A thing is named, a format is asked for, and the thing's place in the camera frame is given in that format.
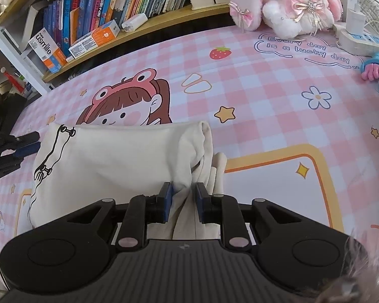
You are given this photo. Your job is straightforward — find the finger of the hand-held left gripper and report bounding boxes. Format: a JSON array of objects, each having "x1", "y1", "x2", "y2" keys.
[
  {"x1": 6, "y1": 132, "x2": 40, "y2": 146},
  {"x1": 0, "y1": 141, "x2": 42, "y2": 168}
]

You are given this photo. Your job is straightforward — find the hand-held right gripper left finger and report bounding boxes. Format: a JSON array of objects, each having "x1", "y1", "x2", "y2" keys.
[{"x1": 66, "y1": 181, "x2": 175, "y2": 254}]

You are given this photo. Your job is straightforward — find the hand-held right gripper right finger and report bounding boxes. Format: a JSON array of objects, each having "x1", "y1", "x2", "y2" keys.
[{"x1": 195, "y1": 182, "x2": 306, "y2": 254}]

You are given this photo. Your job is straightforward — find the cream t-shirt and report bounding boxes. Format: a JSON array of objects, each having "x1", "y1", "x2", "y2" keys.
[{"x1": 28, "y1": 120, "x2": 227, "y2": 240}]

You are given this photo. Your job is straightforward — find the dark cloth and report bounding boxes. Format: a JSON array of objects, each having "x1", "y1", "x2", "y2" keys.
[{"x1": 0, "y1": 93, "x2": 28, "y2": 131}]

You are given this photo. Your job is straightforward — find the white metal rack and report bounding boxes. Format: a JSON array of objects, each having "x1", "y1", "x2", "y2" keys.
[{"x1": 0, "y1": 15, "x2": 55, "y2": 94}]

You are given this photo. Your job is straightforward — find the orange white Usmile box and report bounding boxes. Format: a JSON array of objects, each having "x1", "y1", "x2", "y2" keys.
[{"x1": 28, "y1": 28, "x2": 67, "y2": 74}]

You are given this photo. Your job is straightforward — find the pink checked printed mat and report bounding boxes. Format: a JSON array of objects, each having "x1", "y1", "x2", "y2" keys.
[{"x1": 0, "y1": 22, "x2": 379, "y2": 291}]

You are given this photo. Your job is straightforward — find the wooden shelf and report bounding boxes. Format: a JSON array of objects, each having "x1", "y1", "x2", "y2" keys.
[{"x1": 42, "y1": 2, "x2": 235, "y2": 83}]

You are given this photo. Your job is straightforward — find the fuzzy pale cuff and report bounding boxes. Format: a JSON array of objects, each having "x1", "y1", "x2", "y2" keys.
[{"x1": 314, "y1": 235, "x2": 379, "y2": 303}]

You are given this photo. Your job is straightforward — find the pink blue hand toy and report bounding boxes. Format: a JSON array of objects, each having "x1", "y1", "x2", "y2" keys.
[{"x1": 360, "y1": 52, "x2": 379, "y2": 81}]

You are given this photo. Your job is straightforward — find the pink white plush bunny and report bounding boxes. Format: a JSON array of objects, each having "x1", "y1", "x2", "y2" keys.
[{"x1": 229, "y1": 0, "x2": 344, "y2": 37}]

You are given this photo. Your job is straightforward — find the white power strip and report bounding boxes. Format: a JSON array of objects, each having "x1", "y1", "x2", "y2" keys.
[{"x1": 333, "y1": 22, "x2": 379, "y2": 58}]

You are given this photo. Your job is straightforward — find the white plug adapter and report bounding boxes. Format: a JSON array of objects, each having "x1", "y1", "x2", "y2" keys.
[{"x1": 347, "y1": 0, "x2": 367, "y2": 34}]

